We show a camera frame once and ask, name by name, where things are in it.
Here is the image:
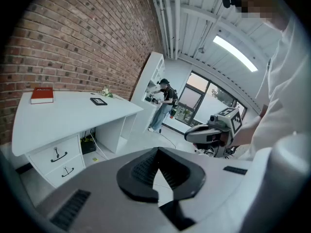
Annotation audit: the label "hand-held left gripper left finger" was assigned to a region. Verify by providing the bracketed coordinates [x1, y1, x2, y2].
[116, 147, 159, 203]

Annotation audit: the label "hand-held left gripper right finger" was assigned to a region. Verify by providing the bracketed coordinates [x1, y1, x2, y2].
[158, 147, 206, 201]

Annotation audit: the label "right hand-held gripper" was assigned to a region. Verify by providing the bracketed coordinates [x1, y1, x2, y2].
[184, 107, 243, 159]

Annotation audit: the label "black picture frame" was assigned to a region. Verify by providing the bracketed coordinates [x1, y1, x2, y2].
[90, 97, 108, 106]

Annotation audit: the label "person's right forearm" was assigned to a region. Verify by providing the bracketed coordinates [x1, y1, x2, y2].
[232, 114, 267, 148]

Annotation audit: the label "white drawer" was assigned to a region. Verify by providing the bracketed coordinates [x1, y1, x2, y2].
[29, 135, 81, 168]
[45, 154, 86, 188]

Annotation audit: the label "white desk with drawers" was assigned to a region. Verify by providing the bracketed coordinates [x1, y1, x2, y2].
[11, 91, 144, 189]

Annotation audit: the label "black-framed window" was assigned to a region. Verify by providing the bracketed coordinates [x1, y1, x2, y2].
[162, 69, 248, 131]

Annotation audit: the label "black router box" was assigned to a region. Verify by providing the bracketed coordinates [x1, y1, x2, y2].
[81, 136, 97, 155]

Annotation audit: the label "white shelf cabinet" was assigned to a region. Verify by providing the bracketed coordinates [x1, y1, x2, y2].
[131, 51, 166, 133]

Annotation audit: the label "long ceiling light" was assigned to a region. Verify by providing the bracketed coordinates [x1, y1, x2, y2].
[212, 34, 259, 72]

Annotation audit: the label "white flower bouquet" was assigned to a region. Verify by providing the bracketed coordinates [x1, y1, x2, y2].
[98, 86, 115, 99]

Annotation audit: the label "person's cream shirt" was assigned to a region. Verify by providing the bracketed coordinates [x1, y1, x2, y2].
[251, 16, 311, 155]

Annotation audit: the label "white ceiling pipes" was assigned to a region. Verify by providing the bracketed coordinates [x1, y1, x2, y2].
[155, 0, 182, 60]

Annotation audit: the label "red hardcover book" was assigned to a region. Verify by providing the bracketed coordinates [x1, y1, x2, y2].
[30, 87, 54, 105]

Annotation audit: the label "black floor cable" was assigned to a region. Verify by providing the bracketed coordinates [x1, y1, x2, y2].
[159, 129, 177, 150]

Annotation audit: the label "white cable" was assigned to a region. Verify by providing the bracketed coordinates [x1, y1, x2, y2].
[89, 132, 110, 160]

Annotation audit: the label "black drawer handle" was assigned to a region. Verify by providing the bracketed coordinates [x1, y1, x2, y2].
[50, 147, 68, 163]
[61, 166, 75, 178]

